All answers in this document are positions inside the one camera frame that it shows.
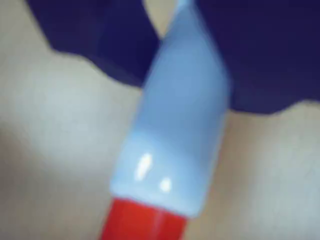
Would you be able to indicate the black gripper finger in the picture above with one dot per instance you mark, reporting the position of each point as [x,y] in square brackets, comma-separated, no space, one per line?
[270,50]
[100,32]

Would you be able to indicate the red capped white marker pen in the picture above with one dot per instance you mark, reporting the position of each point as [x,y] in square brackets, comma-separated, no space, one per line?
[180,125]

